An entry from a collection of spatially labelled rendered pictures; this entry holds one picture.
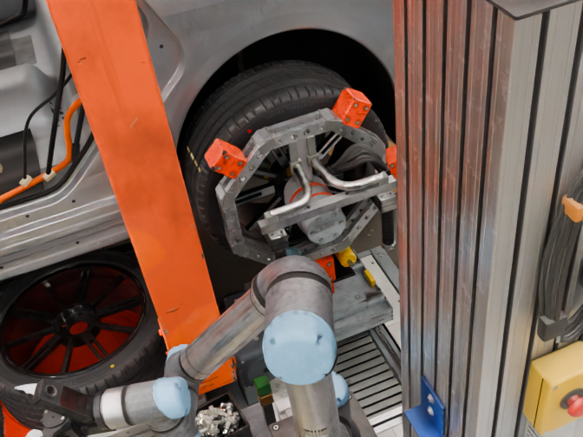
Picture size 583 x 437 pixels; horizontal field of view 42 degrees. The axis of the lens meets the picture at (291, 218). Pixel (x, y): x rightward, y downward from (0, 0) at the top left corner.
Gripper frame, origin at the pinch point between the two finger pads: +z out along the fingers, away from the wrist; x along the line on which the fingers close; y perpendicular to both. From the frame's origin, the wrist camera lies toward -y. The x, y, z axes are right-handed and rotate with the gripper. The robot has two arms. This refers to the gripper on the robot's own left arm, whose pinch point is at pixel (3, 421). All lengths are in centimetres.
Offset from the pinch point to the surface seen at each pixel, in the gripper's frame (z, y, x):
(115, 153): -24, -16, 52
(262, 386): -35, 63, 37
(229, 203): -33, 38, 85
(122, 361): 14, 74, 62
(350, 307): -56, 115, 96
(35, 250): 31, 40, 86
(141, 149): -29, -14, 53
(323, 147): -62, 43, 106
